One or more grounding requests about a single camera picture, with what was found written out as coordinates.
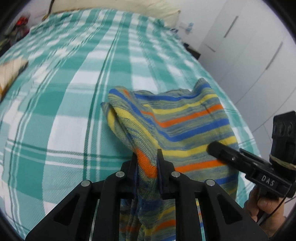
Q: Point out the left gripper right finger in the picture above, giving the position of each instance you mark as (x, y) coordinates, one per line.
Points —
(203, 210)

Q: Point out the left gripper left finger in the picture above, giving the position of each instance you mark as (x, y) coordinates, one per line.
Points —
(91, 210)

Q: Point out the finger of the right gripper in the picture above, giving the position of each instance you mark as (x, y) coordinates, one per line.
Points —
(227, 155)

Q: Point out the striped knit sweater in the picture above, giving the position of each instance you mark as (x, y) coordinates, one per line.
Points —
(181, 123)

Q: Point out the pile of clothes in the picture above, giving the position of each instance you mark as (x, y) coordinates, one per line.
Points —
(18, 30)

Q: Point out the right hand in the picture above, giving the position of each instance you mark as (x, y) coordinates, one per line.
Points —
(254, 205)

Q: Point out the teal plaid bedspread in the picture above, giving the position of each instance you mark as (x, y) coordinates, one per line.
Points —
(53, 130)

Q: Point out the dark bedside table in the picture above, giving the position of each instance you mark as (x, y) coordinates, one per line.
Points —
(192, 51)

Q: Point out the white wardrobe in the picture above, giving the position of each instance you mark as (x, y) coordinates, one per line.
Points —
(251, 55)

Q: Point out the cream headboard cushion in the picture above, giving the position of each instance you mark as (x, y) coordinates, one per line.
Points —
(156, 9)

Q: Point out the cream orange pillow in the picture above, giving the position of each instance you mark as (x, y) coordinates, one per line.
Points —
(10, 70)

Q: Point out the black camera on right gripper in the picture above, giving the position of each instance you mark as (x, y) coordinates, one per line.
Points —
(283, 136)

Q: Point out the wall socket with plug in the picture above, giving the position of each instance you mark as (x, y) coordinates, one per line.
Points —
(187, 27)

